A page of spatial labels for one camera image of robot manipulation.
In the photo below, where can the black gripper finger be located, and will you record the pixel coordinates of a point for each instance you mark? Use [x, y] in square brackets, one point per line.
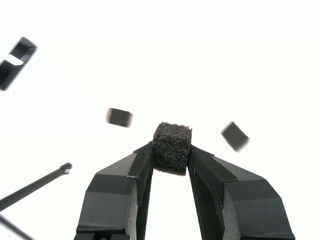
[252, 212]
[107, 210]

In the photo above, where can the black foam cube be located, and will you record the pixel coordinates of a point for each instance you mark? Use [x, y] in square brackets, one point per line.
[119, 118]
[235, 137]
[172, 147]

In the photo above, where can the thick black rod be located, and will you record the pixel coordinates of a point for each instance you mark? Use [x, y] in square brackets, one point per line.
[37, 183]

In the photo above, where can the thin black rod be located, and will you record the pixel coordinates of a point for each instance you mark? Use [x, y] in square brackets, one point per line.
[15, 227]

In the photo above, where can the black rectangular device white band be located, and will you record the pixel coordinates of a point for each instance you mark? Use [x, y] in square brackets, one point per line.
[23, 48]

